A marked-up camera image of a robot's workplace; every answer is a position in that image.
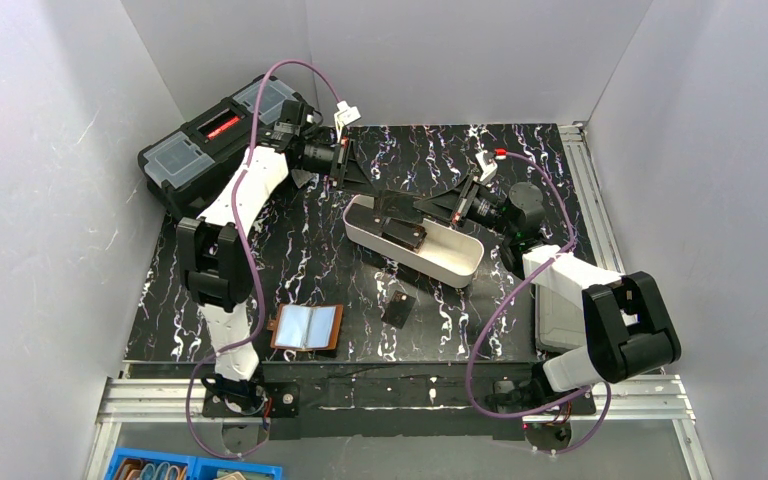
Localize black vip card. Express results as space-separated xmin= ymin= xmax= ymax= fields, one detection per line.
xmin=373 ymin=189 xmax=423 ymax=224
xmin=381 ymin=291 xmax=416 ymax=329

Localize white oblong tray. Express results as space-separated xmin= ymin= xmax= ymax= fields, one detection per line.
xmin=342 ymin=195 xmax=484 ymax=288

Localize brown leather card holder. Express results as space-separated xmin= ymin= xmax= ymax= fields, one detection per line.
xmin=268 ymin=304 xmax=344 ymax=351

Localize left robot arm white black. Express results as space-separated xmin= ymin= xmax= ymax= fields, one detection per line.
xmin=176 ymin=100 xmax=376 ymax=383

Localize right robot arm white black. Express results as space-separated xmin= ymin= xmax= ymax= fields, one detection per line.
xmin=414 ymin=179 xmax=682 ymax=400

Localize black card stack near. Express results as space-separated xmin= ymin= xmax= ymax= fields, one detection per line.
xmin=382 ymin=219 xmax=427 ymax=251

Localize black VIP card on mat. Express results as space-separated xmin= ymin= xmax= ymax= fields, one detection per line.
xmin=381 ymin=291 xmax=416 ymax=329

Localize black toolbox clear lids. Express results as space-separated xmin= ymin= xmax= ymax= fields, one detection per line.
xmin=137 ymin=76 xmax=262 ymax=221

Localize blue plastic bin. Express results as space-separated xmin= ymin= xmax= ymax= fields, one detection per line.
xmin=101 ymin=447 xmax=283 ymax=479

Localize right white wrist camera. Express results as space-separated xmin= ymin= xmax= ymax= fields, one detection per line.
xmin=475 ymin=148 xmax=507 ymax=186

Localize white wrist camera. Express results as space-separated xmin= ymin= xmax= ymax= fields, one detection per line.
xmin=333 ymin=100 xmax=361 ymax=140
xmin=475 ymin=148 xmax=507 ymax=186

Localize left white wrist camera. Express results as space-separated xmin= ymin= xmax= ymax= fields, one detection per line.
xmin=333 ymin=100 xmax=361 ymax=140

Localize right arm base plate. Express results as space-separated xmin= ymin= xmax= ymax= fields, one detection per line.
xmin=495 ymin=377 xmax=597 ymax=420

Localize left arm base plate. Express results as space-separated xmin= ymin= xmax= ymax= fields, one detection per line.
xmin=201 ymin=382 xmax=301 ymax=419

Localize aluminium frame rail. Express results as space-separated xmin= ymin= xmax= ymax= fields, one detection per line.
xmin=84 ymin=132 xmax=711 ymax=479

